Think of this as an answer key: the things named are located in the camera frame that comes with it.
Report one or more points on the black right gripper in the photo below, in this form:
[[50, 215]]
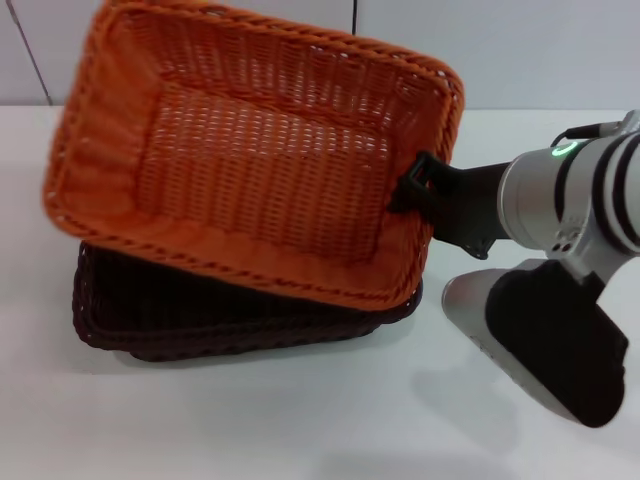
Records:
[[465, 205]]

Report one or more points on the orange woven basket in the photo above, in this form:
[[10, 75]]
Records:
[[250, 170]]

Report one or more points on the dark brown woven basket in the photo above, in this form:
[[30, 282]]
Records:
[[225, 330]]

